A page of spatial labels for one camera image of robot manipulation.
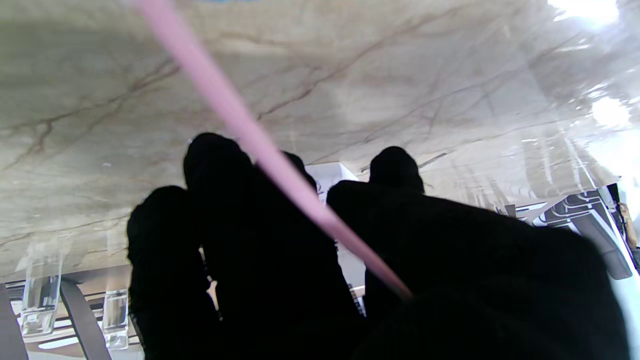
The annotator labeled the dark upright desk monitor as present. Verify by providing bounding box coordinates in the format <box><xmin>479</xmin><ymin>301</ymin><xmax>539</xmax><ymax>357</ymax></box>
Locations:
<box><xmin>0</xmin><ymin>284</ymin><xmax>29</xmax><ymax>360</ymax></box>
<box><xmin>59</xmin><ymin>279</ymin><xmax>112</xmax><ymax>360</ymax></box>

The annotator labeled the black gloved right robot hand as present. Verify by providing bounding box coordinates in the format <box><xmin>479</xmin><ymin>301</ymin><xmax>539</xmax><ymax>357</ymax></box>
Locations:
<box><xmin>126</xmin><ymin>132</ymin><xmax>631</xmax><ymax>360</ymax></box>

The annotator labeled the pink white wired earphone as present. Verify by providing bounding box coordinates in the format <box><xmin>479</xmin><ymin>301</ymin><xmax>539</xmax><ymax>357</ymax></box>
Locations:
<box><xmin>132</xmin><ymin>0</ymin><xmax>414</xmax><ymax>302</ymax></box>

